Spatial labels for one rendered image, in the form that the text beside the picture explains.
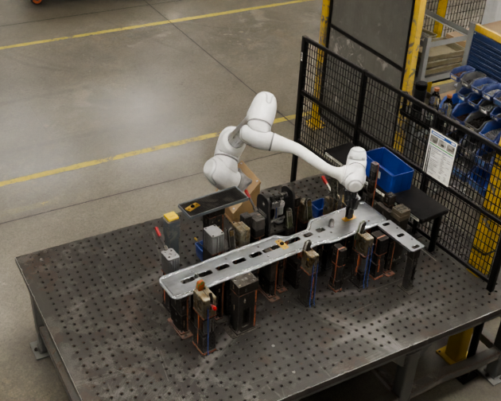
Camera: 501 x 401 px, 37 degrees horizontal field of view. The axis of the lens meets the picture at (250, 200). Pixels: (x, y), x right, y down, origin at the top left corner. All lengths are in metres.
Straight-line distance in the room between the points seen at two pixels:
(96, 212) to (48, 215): 0.37
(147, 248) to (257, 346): 1.01
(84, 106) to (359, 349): 4.53
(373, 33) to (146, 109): 2.45
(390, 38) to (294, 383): 3.28
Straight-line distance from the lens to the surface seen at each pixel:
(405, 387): 4.39
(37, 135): 7.22
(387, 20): 6.17
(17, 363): 4.93
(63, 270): 4.42
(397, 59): 6.15
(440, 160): 4.45
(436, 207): 4.50
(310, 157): 4.02
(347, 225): 4.27
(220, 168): 4.54
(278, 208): 4.22
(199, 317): 3.74
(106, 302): 4.18
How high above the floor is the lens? 3.47
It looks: 34 degrees down
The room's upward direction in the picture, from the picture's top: 3 degrees clockwise
